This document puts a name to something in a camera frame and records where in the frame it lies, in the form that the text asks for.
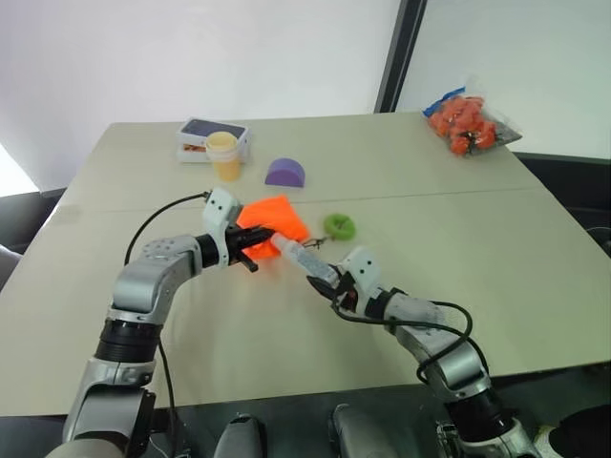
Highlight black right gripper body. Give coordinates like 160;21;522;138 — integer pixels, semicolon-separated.
331;271;367;314

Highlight yellow plastic cup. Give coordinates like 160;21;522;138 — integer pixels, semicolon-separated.
204;131;242;183

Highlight dark window frame post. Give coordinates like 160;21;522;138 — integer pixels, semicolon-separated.
372;0;429;115

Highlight purple half-cylinder block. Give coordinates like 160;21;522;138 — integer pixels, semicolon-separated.
263;156;307;189

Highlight dark rounded shape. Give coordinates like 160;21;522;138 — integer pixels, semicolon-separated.
212;413;266;458

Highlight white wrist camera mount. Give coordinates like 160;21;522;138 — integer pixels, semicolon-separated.
200;186;242;269
340;245;384;314

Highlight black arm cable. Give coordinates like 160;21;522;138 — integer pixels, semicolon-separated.
330;299;492;385
123;190;213;452

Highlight white phone box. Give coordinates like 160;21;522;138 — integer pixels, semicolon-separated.
175;116;254;164

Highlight white tube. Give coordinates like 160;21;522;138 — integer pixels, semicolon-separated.
271;233;339;283

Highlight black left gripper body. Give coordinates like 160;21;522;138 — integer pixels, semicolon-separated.
223;223;250;267

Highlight clear bag of orange items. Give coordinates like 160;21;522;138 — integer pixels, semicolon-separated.
421;74;524;158

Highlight green ring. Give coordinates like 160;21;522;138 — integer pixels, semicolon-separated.
323;212;357;241

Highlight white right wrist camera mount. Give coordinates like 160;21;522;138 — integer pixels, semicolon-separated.
340;245;384;314

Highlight black round object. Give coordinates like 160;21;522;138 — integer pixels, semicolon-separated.
547;408;611;458

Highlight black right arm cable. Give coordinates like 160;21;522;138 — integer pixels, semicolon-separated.
330;299;492;385

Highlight orange fabric pouch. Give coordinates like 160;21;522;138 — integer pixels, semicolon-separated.
236;194;330;263

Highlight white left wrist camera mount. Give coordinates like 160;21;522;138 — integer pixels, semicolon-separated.
200;186;242;269

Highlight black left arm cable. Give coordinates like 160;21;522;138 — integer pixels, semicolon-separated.
123;190;213;452

